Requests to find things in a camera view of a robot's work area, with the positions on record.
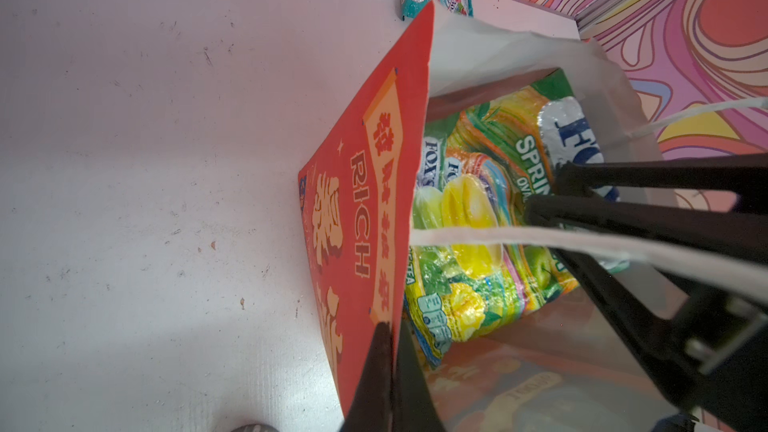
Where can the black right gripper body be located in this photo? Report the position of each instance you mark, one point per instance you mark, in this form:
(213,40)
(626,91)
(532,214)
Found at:
(721,335)

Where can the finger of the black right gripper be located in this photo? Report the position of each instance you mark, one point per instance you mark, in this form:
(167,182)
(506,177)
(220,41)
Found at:
(744,175)
(626,257)

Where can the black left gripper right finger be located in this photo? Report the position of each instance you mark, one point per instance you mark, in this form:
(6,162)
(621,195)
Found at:
(412,406)

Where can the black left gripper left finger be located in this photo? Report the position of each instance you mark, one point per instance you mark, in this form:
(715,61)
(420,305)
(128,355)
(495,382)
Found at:
(371,407)

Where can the yellow green lemon snack bag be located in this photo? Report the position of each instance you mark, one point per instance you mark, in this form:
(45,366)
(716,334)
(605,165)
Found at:
(484,154)

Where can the red white paper bag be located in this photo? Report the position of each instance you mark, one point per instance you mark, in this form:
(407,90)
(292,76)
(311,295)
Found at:
(560,368)

